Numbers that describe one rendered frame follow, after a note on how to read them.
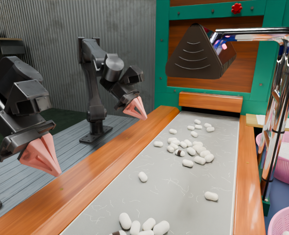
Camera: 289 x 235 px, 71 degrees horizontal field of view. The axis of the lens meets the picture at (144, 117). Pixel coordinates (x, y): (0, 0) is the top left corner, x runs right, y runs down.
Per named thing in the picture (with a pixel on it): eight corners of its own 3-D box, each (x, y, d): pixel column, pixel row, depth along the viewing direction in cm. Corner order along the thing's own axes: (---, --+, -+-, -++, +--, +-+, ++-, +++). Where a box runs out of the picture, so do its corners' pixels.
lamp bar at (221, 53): (164, 77, 31) (165, 24, 28) (214, 58, 84) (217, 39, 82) (220, 80, 27) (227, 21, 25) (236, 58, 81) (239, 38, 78)
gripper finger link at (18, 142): (75, 159, 39) (44, 124, 40) (44, 180, 33) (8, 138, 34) (61, 176, 43) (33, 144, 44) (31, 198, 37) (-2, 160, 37)
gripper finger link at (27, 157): (84, 154, 41) (53, 120, 42) (56, 172, 35) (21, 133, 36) (70, 170, 45) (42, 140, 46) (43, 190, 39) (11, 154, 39)
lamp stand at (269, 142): (192, 195, 59) (207, 28, 45) (203, 162, 76) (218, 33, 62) (267, 217, 52) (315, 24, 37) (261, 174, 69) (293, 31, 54)
